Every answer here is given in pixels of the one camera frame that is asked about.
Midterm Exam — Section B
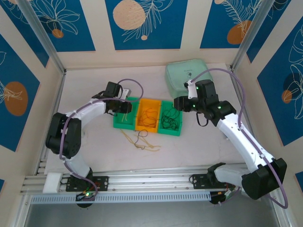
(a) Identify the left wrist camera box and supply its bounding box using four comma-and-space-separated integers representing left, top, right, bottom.
120, 87, 133, 98

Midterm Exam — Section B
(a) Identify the green plastic bin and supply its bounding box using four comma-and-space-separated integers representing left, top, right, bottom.
112, 96, 140, 131
157, 100, 183, 138

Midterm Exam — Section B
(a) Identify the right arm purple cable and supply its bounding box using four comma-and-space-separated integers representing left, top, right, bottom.
192, 68, 289, 210

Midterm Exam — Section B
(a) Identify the black electronics board with wires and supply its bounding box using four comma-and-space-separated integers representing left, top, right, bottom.
210, 189, 239, 207
75, 189, 97, 209

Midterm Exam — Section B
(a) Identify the thin red cable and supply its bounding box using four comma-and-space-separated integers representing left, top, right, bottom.
138, 107, 159, 128

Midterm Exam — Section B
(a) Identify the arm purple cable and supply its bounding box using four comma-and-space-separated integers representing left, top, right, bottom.
192, 68, 289, 210
58, 79, 145, 198

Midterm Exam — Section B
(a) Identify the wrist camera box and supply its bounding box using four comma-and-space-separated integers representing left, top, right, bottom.
184, 79, 197, 100
120, 87, 133, 98

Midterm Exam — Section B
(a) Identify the mint green zip pouch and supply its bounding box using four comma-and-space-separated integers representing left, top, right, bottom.
165, 58, 214, 99

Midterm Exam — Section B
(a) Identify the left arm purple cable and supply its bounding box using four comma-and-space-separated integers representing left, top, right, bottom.
58, 79, 145, 198

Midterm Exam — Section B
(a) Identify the pile of rubber bands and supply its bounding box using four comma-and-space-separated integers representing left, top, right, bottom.
136, 139, 162, 152
162, 107, 180, 123

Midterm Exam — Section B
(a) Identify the grey slotted cable duct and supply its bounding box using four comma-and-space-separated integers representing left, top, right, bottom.
30, 192, 211, 204

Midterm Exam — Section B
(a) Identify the thin yellow cable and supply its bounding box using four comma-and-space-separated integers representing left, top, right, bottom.
120, 129, 137, 144

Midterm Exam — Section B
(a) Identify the thin black cable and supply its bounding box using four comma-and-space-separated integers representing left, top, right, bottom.
162, 115, 178, 130
133, 130, 149, 150

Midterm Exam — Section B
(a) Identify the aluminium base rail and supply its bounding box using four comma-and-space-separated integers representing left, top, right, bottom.
20, 165, 281, 197

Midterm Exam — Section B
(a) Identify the orange plastic bin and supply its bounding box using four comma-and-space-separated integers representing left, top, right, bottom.
134, 98, 163, 133

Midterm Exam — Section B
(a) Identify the aluminium frame post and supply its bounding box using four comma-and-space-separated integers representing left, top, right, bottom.
231, 0, 273, 70
17, 0, 67, 74

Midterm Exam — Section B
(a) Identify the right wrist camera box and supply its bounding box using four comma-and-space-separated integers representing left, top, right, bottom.
184, 79, 197, 100

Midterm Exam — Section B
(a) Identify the right arm black wrist cable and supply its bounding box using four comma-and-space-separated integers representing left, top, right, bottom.
195, 112, 209, 128

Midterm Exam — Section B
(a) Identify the aluminium table side rail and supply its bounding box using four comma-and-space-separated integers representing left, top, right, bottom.
35, 70, 67, 175
227, 65, 255, 142

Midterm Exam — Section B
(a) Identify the white foam block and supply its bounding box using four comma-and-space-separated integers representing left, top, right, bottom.
42, 172, 62, 192

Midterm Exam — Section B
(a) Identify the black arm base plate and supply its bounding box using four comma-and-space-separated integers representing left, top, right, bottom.
190, 174, 214, 190
65, 176, 109, 192

